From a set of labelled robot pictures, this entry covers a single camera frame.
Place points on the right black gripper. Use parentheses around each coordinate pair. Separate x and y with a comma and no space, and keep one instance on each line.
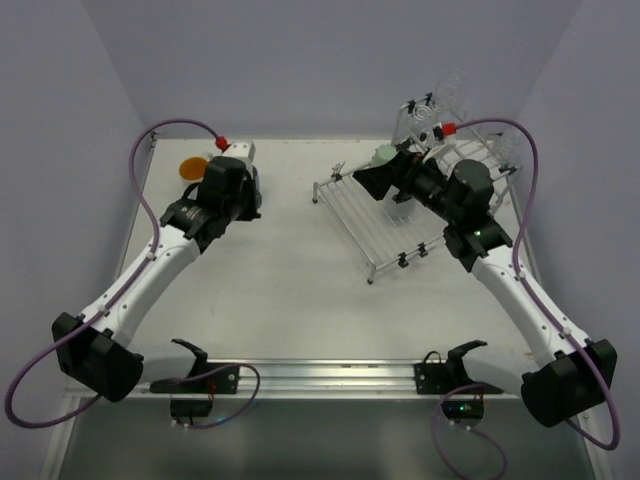
(396,169)

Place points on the light green plastic cup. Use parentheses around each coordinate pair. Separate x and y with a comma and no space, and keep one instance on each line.
(382,155)

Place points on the grey ceramic mug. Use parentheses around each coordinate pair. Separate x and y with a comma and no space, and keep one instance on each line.
(401,212)

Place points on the white patterned ceramic mug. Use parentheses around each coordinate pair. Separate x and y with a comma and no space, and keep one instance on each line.
(192,170)

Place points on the light blue plastic cup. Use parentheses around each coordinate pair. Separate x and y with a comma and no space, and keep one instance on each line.
(258,193)

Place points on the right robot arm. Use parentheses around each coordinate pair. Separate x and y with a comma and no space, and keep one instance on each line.
(568,373)

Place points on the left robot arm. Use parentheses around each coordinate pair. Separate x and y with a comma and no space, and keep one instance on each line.
(93,346)

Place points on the clear glass on rack top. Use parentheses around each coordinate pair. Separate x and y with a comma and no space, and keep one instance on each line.
(450,91)

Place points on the clear glass on rack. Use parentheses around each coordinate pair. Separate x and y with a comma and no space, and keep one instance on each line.
(505,144)
(450,91)

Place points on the clear glass on rack right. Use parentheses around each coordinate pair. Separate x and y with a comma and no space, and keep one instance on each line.
(505,144)

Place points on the right black controller box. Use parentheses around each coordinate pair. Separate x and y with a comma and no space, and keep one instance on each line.
(465,411)

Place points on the black controller box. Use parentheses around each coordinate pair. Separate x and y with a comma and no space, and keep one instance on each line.
(465,411)
(187,411)

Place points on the left black controller box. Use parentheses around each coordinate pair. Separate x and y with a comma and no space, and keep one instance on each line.
(187,411)

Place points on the metal wire dish rack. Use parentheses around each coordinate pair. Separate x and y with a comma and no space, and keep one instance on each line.
(477,187)

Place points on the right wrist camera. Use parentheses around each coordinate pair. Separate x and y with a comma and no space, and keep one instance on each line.
(445,140)

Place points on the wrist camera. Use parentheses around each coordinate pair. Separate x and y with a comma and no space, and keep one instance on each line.
(445,140)
(244,151)

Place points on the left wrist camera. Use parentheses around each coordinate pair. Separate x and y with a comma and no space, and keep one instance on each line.
(244,151)

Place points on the aluminium mounting rail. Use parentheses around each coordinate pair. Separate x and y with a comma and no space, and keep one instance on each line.
(320,377)

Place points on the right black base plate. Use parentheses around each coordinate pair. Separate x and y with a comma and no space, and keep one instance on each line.
(435,375)

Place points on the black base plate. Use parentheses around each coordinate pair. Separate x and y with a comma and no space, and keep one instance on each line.
(435,375)
(220,379)

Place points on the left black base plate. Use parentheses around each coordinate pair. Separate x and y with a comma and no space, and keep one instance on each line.
(220,379)

